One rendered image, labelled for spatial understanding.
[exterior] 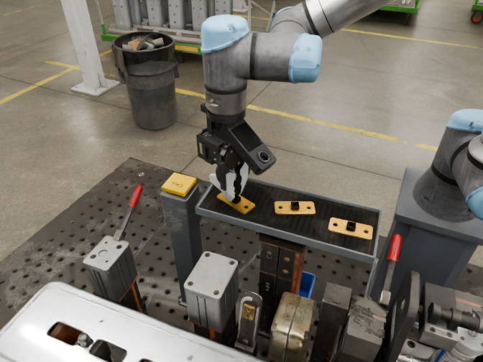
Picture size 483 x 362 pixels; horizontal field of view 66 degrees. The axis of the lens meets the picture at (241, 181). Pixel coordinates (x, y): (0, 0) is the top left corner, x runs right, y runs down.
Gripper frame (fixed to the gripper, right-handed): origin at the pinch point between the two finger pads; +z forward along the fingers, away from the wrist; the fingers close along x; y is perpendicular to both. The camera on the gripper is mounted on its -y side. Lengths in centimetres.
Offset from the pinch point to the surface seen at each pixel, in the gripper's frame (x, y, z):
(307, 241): -0.8, -18.0, 1.8
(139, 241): 1, 46, 48
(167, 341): 26.0, -5.3, 17.8
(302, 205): -8.4, -11.4, 1.5
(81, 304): 32.9, 14.7, 17.7
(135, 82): -109, 209, 72
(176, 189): 6.0, 12.7, 1.8
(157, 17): -242, 352, 76
